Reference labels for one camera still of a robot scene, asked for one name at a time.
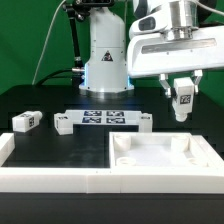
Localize white square table top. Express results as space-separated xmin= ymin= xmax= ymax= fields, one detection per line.
xmin=109 ymin=132 xmax=208 ymax=169

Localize white U-shaped obstacle fence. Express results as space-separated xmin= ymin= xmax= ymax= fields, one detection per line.
xmin=0 ymin=133 xmax=224 ymax=194

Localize black cable connector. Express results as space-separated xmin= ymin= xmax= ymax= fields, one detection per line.
xmin=36 ymin=67 xmax=85 ymax=86

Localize grey cable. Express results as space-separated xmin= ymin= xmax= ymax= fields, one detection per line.
xmin=31 ymin=0 xmax=68 ymax=86

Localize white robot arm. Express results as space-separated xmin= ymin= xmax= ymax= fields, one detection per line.
xmin=80 ymin=0 xmax=224 ymax=97

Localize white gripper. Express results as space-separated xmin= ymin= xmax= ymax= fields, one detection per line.
xmin=127 ymin=13 xmax=224 ymax=98

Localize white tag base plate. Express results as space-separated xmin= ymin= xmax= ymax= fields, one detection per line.
xmin=65 ymin=110 xmax=141 ymax=126

